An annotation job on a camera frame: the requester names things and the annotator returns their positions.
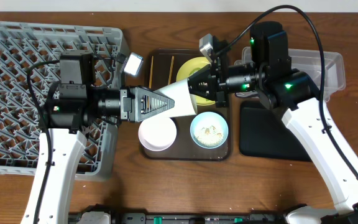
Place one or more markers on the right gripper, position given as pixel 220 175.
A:
pixel 219 83

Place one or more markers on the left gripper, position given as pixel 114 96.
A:
pixel 125 104

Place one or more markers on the white round bowl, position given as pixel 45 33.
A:
pixel 157 134

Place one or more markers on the wooden chopstick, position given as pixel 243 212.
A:
pixel 151 71
pixel 171 70

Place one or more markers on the light blue bowl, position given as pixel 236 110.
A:
pixel 207 119

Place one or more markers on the pile of rice scraps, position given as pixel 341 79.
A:
pixel 209 136

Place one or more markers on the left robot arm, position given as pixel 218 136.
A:
pixel 72 105

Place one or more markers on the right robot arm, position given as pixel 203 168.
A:
pixel 297 99

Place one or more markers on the yellow round plate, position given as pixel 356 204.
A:
pixel 190 67

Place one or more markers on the dark brown serving tray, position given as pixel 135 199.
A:
pixel 183 148

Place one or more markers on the black rectangular tray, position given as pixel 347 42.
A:
pixel 261 134

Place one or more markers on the clear plastic bin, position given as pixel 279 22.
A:
pixel 308 61

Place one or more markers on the grey plastic dish rack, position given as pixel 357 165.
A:
pixel 21 46

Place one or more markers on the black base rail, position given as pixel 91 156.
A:
pixel 144 217

